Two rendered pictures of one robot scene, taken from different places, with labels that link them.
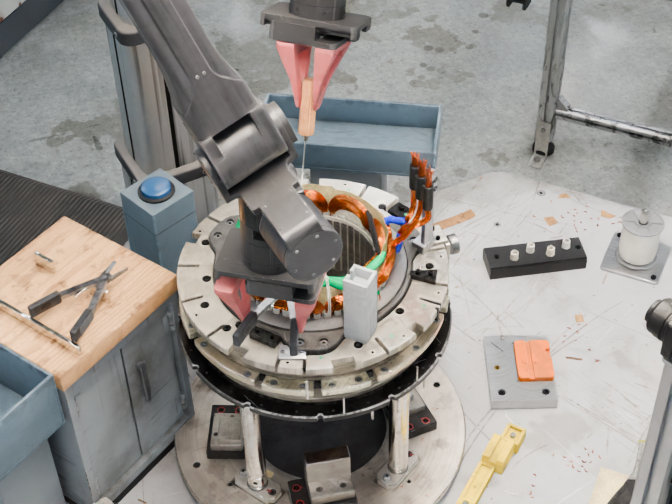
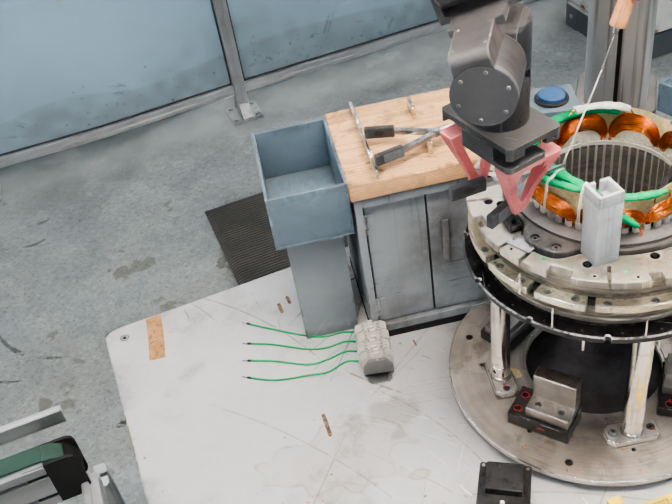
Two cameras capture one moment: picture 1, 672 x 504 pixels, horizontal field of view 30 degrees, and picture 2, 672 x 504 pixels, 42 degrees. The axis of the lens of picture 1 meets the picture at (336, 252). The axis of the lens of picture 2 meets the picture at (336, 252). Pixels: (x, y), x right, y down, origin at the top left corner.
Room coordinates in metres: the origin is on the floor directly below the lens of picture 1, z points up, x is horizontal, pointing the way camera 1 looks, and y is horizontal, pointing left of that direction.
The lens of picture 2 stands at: (0.31, -0.36, 1.72)
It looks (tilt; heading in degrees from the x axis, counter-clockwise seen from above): 40 degrees down; 50
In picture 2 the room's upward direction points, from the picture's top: 10 degrees counter-clockwise
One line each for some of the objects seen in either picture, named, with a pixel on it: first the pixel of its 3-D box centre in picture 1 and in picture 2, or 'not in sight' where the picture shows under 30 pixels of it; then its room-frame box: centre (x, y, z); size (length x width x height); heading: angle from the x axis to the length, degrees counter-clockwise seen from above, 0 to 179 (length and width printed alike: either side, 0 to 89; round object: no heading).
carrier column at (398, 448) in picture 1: (399, 419); (638, 379); (0.98, -0.07, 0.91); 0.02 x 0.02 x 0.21
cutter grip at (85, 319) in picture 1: (81, 324); (389, 155); (0.98, 0.29, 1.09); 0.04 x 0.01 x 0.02; 159
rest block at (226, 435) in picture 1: (228, 429); (508, 321); (1.03, 0.15, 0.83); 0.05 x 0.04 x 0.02; 177
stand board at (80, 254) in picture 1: (64, 298); (407, 140); (1.06, 0.33, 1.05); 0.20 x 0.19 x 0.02; 143
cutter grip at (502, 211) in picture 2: (294, 336); (501, 212); (0.88, 0.05, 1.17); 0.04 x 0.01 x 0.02; 178
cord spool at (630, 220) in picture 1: (639, 239); not in sight; (1.38, -0.46, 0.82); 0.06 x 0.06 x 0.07
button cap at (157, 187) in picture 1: (155, 187); (551, 94); (1.27, 0.24, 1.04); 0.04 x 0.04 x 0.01
